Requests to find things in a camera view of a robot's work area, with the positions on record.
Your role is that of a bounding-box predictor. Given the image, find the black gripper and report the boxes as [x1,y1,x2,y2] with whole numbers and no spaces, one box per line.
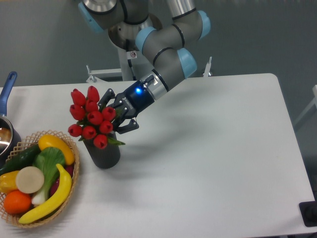
[98,81,154,134]

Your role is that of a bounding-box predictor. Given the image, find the red tulip bouquet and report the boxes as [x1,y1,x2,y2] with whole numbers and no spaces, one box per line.
[68,86,125,149]

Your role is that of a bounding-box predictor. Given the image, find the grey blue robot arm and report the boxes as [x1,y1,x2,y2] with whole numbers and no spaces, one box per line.
[78,0,211,134]

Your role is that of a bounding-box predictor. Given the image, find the dark grey ribbed vase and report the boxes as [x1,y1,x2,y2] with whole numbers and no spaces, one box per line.
[84,139,120,169]

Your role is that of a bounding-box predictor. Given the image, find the dark red vegetable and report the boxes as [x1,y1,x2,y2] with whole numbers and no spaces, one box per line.
[49,165,74,197]

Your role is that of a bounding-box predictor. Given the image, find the green bok choy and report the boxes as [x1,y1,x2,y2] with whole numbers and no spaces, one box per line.
[32,147,65,206]

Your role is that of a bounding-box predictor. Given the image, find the yellow banana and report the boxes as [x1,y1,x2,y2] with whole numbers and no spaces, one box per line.
[18,164,72,224]

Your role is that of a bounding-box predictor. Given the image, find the green cucumber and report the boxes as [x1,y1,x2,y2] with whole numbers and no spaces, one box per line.
[0,144,41,175]

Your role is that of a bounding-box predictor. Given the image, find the woven wicker basket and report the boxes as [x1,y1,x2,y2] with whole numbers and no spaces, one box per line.
[0,130,80,229]

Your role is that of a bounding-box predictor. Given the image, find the beige round disc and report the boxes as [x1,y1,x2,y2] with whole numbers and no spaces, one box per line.
[15,166,44,194]

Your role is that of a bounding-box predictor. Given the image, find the yellow bell pepper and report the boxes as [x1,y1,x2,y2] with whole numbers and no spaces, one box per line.
[0,171,19,194]

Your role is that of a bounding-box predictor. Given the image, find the orange fruit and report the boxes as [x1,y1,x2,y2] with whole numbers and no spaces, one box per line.
[3,190,31,214]

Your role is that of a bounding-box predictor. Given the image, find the black device at edge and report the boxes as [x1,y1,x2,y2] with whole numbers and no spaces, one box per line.
[299,201,317,227]

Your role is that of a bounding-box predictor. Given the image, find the blue handled saucepan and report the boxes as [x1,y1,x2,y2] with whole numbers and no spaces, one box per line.
[0,71,21,167]

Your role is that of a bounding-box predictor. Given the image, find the white frame at right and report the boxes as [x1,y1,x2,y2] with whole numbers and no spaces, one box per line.
[293,85,317,131]

